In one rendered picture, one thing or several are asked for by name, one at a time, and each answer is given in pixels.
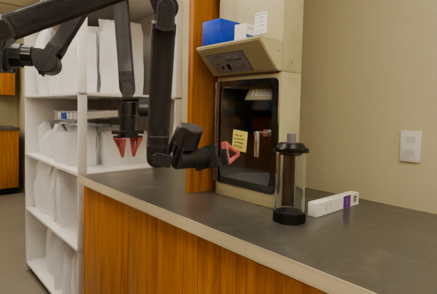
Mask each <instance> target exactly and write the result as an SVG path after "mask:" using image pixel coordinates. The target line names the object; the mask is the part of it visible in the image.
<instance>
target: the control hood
mask: <svg viewBox="0 0 437 294"><path fill-rule="evenodd" d="M196 50H197V52H198V53H199V55H200V56H201V58H202V59H203V61H204V62H205V64H206V65H207V67H208V68H209V70H210V71H211V73H212V74H213V75H214V76H217V77H218V76H227V75H241V74H256V73H264V72H279V71H281V70H282V41H281V40H276V39H273V38H268V37H264V36H253V37H250V38H243V39H239V40H233V41H229V42H223V43H219V44H212V45H208V46H202V47H198V48H196ZM240 50H243V53H244V54H245V56H246V57H247V59H248V61H249V63H250V64H251V66H252V67H253V69H254V70H250V71H243V72H230V73H217V72H216V71H215V69H214V68H213V67H212V65H211V63H210V62H209V61H208V59H207V57H206V56H208V55H215V54H220V53H227V52H232V51H240Z"/></svg>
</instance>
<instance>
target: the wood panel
mask: <svg viewBox="0 0 437 294"><path fill-rule="evenodd" d="M218 18H220V0H189V63H188V98H187V123H192V124H196V125H197V126H200V127H201V128H202V129H203V133H202V136H201V139H200V142H199V144H198V147H197V148H201V147H204V146H207V145H210V144H213V143H214V127H215V83H218V77H217V76H214V75H213V74H212V73H211V71H210V70H209V68H208V67H207V65H206V64H205V62H204V61H203V59H202V58H201V56H200V55H199V53H198V52H197V50H196V48H198V47H202V37H203V22H207V21H211V20H215V19H218ZM215 188H216V180H213V168H208V169H206V170H205V171H203V172H199V171H196V170H195V168H186V193H197V192H202V191H208V190H213V189H215Z"/></svg>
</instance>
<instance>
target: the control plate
mask: <svg viewBox="0 0 437 294"><path fill-rule="evenodd" d="M235 55H236V56H237V58H235V57H234V56H235ZM206 57H207V59H208V61H209V62H210V63H211V65H212V67H213V68H214V69H215V71H216V72H217V73H218V74H223V73H230V72H243V71H250V70H254V69H253V67H252V66H251V64H250V63H249V61H248V59H247V57H246V56H245V54H244V53H243V50H240V51H232V52H227V53H220V54H215V55H208V56H206ZM226 57H228V58H229V59H227V58H226ZM227 64H229V65H230V66H231V68H232V70H229V69H228V67H227ZM238 64H239V65H240V66H239V67H238ZM243 64H244V65H245V66H243ZM233 65H235V67H233ZM222 66H223V67H225V69H224V70H223V69H222V68H221V67H222ZM217 67H218V68H219V70H218V69H217Z"/></svg>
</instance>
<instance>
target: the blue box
mask: <svg viewBox="0 0 437 294"><path fill-rule="evenodd" d="M238 24H240V23H238V22H235V21H230V20H226V19H223V18H218V19H215V20H211V21H207V22H203V37H202V46H208V45H212V44H219V43H223V42H229V41H233V40H234V38H235V25H238Z"/></svg>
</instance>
